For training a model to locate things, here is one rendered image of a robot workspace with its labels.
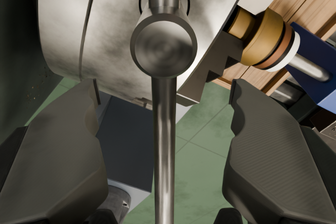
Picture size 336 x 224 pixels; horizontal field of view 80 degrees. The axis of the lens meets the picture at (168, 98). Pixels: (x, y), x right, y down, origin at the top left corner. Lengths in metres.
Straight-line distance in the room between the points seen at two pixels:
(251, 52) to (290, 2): 0.28
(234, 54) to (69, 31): 0.20
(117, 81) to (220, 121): 1.81
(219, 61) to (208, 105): 1.56
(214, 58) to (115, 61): 0.13
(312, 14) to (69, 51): 0.53
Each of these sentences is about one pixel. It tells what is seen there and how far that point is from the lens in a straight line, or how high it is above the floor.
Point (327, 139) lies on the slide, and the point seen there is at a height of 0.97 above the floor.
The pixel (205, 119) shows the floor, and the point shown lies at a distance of 1.93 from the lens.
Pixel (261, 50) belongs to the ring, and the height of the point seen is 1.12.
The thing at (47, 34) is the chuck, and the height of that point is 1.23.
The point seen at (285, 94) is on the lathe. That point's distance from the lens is 0.73.
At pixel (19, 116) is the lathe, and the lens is 0.33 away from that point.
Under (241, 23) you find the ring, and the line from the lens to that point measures 0.30.
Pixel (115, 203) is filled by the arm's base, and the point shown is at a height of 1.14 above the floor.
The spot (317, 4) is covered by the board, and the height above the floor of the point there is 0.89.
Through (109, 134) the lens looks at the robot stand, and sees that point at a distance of 0.66.
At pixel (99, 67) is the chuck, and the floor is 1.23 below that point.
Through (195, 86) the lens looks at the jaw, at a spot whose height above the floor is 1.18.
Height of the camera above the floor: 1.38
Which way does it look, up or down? 52 degrees down
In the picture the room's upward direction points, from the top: 177 degrees counter-clockwise
